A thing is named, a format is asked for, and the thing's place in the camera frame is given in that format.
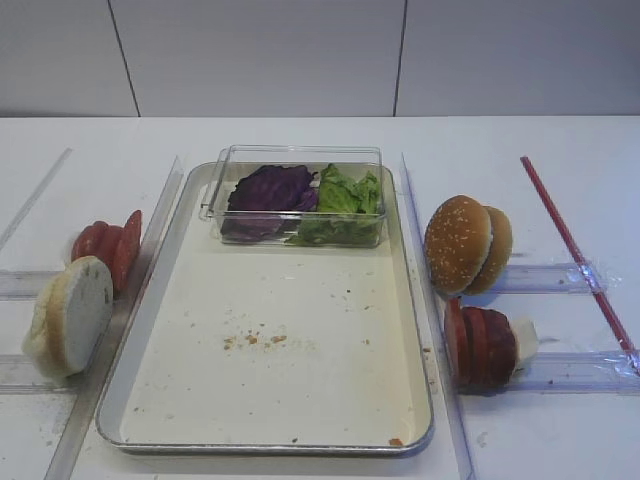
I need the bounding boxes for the green lettuce leaves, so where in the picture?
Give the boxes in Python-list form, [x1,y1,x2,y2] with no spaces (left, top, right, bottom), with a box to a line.
[286,164,381,247]

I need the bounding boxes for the dark red meat patties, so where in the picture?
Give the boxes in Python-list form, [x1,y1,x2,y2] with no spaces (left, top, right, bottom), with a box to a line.
[462,307,518,388]

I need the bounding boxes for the left tomato slice stack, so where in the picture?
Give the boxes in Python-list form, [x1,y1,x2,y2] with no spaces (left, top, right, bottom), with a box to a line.
[71,220,123,267]

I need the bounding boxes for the purple cabbage leaf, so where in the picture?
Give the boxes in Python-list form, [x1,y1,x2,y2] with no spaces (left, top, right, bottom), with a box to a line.
[221,165,318,242]

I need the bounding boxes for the clear plastic container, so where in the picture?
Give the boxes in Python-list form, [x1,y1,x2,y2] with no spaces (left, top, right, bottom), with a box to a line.
[200,145,386,248]

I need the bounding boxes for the sesame bun top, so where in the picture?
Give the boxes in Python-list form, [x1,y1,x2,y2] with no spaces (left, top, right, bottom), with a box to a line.
[425,195,491,295]

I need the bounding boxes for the metal baking tray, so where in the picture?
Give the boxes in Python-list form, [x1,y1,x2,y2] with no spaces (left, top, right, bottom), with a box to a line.
[96,164,433,456]

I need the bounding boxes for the plain bun behind sesame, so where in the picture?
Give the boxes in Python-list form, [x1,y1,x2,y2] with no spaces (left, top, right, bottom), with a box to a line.
[465,206,513,295]

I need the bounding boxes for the clear upper right holder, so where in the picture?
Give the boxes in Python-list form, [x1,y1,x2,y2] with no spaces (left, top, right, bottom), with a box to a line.
[491,262,609,294]

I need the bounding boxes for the clear holder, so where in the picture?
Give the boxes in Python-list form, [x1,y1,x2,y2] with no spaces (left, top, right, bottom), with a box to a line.
[508,351,639,394]
[0,270,59,301]
[0,355,77,395]
[491,262,609,294]

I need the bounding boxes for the clear lower right holder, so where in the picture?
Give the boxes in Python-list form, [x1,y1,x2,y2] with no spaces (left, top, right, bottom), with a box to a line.
[508,351,639,394]

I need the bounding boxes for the clear upper left holder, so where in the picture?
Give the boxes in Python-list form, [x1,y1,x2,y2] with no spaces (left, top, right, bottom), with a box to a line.
[0,270,59,301]

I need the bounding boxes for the clear lower left holder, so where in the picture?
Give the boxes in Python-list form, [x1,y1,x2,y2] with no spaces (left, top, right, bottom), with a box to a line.
[0,355,77,395]

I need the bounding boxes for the clear rail right of tray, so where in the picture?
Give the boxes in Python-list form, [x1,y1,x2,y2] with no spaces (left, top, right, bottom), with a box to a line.
[400,153,476,479]

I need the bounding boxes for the clear rail of tray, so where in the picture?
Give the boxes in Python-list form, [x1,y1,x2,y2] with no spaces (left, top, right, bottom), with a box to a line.
[400,153,476,479]
[44,157,184,480]

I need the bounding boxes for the clear far left rail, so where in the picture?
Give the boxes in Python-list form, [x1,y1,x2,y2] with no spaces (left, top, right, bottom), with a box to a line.
[0,147,73,249]

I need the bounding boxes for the clear rail left of tray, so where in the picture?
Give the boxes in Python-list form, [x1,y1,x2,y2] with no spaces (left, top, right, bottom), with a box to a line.
[44,157,184,480]

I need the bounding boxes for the red straw rail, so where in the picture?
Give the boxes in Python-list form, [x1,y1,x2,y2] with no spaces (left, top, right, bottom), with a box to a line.
[520,156,639,376]

